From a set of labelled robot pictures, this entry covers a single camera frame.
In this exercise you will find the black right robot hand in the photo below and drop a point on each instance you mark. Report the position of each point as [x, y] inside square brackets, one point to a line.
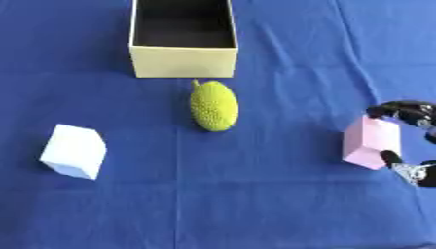
[413, 112]

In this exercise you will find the pink cube block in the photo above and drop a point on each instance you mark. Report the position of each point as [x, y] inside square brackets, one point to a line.
[370, 142]

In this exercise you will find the tan cardboard box black inside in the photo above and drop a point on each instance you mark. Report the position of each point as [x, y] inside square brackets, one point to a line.
[183, 61]

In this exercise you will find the yellow-green spiky toy durian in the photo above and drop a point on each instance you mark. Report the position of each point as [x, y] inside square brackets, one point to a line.
[214, 106]

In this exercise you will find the white cube block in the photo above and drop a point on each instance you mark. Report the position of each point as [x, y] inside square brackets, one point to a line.
[74, 150]

